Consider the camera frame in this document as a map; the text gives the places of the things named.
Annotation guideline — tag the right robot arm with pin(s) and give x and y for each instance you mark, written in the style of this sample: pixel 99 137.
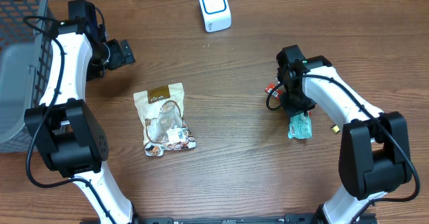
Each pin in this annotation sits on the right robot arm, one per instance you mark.
pixel 374 161

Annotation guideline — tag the teal Kleenex tissue pack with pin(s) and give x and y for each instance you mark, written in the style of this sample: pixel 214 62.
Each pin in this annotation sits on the teal Kleenex tissue pack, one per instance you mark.
pixel 300 127

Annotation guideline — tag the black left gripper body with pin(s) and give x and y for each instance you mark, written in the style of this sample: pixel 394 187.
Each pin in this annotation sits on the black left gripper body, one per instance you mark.
pixel 116 58

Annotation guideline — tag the white barcode scanner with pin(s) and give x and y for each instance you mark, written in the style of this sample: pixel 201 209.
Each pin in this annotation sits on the white barcode scanner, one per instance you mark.
pixel 216 15

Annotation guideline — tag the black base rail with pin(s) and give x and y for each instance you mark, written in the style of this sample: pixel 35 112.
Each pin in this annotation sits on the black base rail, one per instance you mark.
pixel 228 220

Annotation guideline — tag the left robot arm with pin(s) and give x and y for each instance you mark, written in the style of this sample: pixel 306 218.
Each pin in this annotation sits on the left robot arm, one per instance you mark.
pixel 68 144

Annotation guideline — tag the grey plastic mesh basket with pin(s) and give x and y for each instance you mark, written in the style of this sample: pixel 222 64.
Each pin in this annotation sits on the grey plastic mesh basket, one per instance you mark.
pixel 26 58

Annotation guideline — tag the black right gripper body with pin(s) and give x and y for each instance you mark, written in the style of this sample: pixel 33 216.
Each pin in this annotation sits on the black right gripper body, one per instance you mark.
pixel 296 102

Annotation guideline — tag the brown snack pouch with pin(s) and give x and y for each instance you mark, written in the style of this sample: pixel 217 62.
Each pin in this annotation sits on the brown snack pouch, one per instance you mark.
pixel 161 112

